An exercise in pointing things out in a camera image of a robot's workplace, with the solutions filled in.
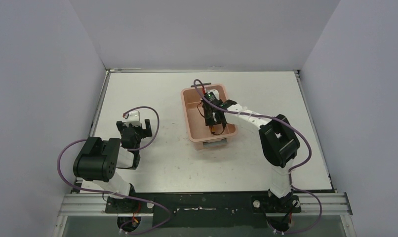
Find pink plastic bin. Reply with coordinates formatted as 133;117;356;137
181;86;238;150

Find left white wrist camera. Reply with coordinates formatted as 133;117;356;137
123;110;141;126

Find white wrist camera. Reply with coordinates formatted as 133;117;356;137
206;89;219;95
123;110;141;126

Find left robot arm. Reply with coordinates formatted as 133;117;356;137
73;119;153;213

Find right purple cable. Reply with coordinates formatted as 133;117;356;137
193;79;323;236

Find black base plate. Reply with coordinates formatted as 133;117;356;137
105;191;301;230

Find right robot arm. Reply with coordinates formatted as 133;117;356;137
201;90;300;213

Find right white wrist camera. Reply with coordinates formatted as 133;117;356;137
206;89;219;95

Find aluminium front rail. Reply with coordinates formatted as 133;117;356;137
59;193;353;217

